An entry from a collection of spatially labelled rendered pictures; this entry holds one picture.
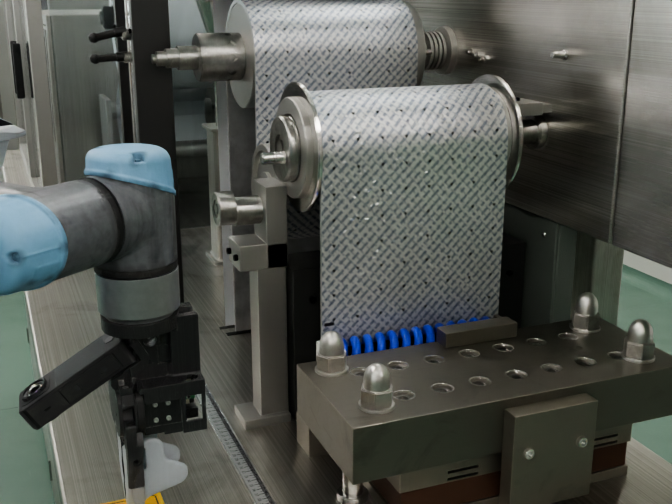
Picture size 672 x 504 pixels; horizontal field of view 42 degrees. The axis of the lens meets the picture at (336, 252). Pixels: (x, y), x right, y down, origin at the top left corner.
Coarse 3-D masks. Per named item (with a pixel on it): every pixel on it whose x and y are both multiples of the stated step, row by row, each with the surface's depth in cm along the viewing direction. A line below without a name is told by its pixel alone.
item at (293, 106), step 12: (288, 108) 98; (300, 108) 96; (504, 108) 104; (300, 120) 95; (300, 132) 96; (312, 144) 95; (312, 156) 95; (300, 168) 97; (312, 168) 95; (300, 180) 97; (288, 192) 102; (300, 192) 98
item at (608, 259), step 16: (592, 240) 129; (576, 256) 133; (592, 256) 130; (608, 256) 130; (576, 272) 134; (592, 272) 130; (608, 272) 131; (576, 288) 134; (592, 288) 131; (608, 288) 132; (608, 304) 133; (608, 320) 134
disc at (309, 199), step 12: (288, 84) 100; (300, 84) 97; (288, 96) 100; (300, 96) 97; (312, 108) 94; (312, 120) 94; (312, 132) 94; (312, 180) 96; (312, 192) 96; (300, 204) 101; (312, 204) 97
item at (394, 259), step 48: (384, 192) 99; (432, 192) 101; (480, 192) 103; (336, 240) 98; (384, 240) 100; (432, 240) 103; (480, 240) 105; (336, 288) 100; (384, 288) 102; (432, 288) 104; (480, 288) 107
